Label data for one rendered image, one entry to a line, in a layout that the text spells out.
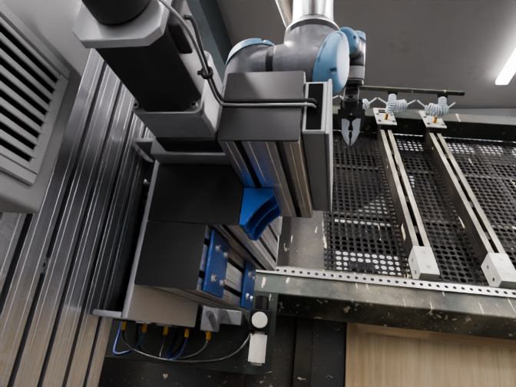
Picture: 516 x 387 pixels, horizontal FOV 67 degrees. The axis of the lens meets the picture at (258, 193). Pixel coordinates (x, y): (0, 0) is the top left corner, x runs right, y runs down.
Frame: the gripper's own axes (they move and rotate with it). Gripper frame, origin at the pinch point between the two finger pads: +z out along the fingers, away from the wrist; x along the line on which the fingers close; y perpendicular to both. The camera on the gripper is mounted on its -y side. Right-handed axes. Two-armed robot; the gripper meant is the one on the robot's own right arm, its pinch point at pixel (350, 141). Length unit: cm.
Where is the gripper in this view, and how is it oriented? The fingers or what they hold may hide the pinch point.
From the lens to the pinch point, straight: 134.4
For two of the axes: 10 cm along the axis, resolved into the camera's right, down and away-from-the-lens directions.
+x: -9.8, -0.3, 2.1
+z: -0.1, 9.9, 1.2
